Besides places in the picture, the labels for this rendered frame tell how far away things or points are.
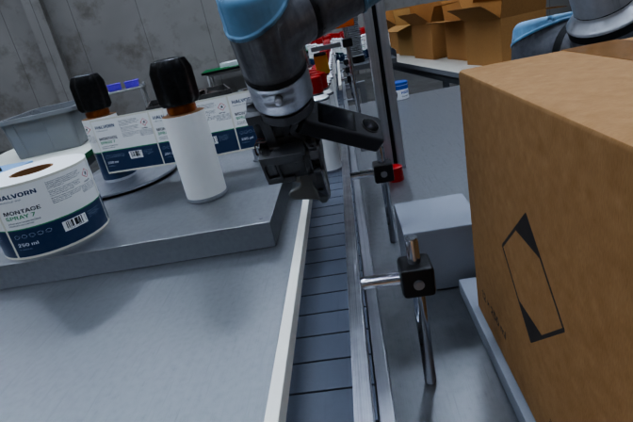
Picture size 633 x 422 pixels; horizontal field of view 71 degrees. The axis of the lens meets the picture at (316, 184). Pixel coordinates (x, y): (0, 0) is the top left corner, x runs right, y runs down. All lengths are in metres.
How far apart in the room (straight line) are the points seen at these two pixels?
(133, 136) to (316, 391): 0.94
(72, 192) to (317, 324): 0.61
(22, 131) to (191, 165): 2.01
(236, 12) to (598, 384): 0.40
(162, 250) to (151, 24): 8.98
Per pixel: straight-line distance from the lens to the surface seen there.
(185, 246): 0.85
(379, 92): 1.02
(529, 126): 0.30
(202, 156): 0.95
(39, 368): 0.75
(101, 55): 10.00
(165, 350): 0.65
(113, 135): 1.28
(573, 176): 0.26
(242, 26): 0.47
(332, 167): 0.96
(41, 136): 2.88
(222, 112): 1.16
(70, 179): 0.98
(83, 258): 0.94
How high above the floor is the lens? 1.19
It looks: 20 degrees down
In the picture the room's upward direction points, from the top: 12 degrees counter-clockwise
